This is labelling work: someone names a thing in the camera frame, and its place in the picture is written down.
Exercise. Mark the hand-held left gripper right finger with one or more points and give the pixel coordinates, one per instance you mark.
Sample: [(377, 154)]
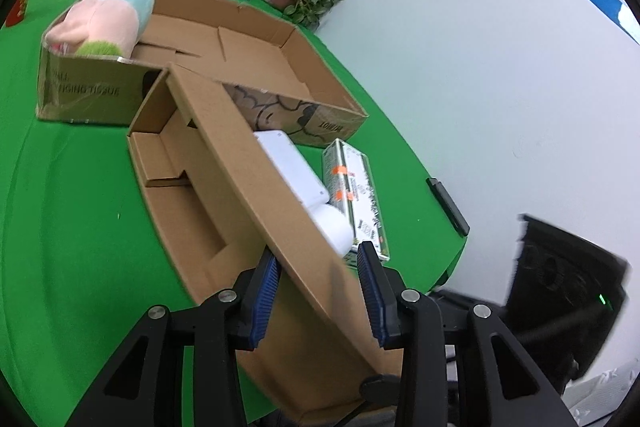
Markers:
[(372, 292)]

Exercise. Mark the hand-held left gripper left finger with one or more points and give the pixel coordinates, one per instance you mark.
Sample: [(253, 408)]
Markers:
[(262, 302)]

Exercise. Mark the small brown cardboard box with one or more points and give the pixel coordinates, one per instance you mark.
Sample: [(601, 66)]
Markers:
[(280, 227)]

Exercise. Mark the white rounded box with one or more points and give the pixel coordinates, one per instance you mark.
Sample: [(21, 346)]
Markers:
[(290, 167)]

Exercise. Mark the large printed cardboard box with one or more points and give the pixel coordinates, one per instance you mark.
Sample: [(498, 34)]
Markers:
[(250, 57)]

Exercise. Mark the black remote control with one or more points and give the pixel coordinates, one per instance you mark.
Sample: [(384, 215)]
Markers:
[(447, 204)]

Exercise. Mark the black equipment case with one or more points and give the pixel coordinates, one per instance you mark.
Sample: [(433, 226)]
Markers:
[(560, 287)]

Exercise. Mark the pink and blue plush toy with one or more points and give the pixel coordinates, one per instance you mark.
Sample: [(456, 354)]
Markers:
[(105, 19)]

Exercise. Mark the red paper cup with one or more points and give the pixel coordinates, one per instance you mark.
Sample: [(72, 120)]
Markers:
[(21, 4)]

